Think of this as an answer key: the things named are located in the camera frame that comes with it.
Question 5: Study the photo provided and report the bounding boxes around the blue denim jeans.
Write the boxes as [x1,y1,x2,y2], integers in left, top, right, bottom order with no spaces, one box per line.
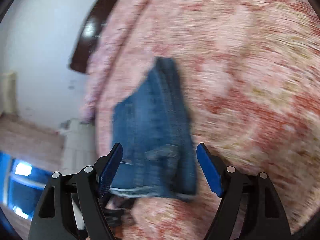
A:
[110,57,197,202]

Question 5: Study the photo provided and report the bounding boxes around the white bedside cabinet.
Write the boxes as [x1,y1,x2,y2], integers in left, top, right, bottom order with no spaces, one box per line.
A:
[60,119,97,176]

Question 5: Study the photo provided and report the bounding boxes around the beige curtain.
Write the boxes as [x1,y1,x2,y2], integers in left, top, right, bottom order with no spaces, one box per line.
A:
[1,72,18,116]

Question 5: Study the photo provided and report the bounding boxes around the pink floral duvet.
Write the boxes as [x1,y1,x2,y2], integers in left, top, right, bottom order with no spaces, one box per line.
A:
[79,0,166,124]

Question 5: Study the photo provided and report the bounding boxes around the red paisley bedspread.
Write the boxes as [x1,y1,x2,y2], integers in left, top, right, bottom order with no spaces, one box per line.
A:
[96,0,319,232]

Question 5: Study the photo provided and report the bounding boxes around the window with blue light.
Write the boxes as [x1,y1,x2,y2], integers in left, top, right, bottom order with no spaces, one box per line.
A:
[0,152,51,220]

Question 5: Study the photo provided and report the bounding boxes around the dark wooden headboard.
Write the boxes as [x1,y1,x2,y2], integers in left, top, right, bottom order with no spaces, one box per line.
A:
[69,0,117,74]

